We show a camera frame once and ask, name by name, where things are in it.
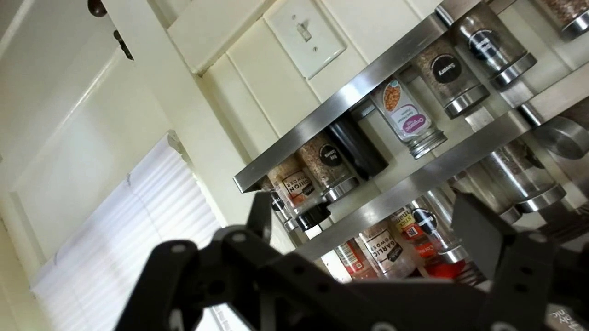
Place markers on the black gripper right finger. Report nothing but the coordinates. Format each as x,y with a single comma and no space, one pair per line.
534,283

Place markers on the black door latch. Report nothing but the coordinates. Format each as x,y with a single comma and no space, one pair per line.
124,45

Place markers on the white switch plate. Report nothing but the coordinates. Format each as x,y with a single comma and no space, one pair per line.
304,34

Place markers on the red label spice jar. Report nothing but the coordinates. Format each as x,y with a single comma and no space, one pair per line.
354,261

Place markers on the metal wall spice rack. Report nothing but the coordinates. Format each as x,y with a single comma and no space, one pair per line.
343,99

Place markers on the dark round door knob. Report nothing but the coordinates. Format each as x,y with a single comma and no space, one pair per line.
96,7

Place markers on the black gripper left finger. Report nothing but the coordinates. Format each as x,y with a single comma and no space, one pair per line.
185,277

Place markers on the white label spice jar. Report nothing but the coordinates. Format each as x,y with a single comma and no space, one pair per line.
387,250

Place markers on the red spice container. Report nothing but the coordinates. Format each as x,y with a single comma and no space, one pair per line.
442,270

